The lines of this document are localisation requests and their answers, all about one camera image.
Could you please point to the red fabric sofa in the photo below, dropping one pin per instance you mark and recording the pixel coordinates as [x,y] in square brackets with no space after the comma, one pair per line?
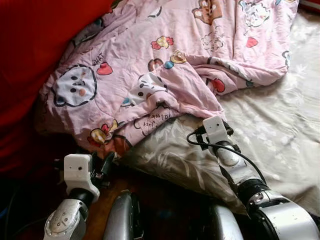
[35,60]

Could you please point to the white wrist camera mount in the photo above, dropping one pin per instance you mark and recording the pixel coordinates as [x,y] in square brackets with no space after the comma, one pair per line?
[77,170]
[215,129]

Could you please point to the beige floral bed sheet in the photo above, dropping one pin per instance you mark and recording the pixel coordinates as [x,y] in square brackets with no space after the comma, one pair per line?
[280,130]

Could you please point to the silver left robot leg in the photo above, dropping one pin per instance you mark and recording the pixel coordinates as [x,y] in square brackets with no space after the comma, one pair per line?
[122,220]

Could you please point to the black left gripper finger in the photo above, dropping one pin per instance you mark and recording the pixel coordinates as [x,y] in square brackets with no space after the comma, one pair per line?
[109,162]

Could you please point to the silver robot leg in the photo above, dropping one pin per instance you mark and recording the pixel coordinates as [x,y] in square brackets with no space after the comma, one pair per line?
[225,225]
[122,220]

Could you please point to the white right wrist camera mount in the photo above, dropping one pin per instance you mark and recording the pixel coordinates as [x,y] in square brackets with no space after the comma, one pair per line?
[215,129]

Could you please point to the pink cartoon print blanket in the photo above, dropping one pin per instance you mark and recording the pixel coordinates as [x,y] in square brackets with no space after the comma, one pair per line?
[175,60]

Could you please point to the silver right robot leg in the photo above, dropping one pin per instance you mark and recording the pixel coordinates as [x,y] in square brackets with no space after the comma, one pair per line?
[225,225]

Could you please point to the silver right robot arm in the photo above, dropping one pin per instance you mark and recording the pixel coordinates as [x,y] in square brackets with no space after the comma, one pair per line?
[280,220]

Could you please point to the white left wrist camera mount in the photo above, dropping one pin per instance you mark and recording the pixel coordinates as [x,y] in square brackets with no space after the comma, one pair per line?
[77,170]

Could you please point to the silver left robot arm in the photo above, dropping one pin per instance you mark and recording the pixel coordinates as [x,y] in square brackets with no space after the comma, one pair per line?
[65,220]

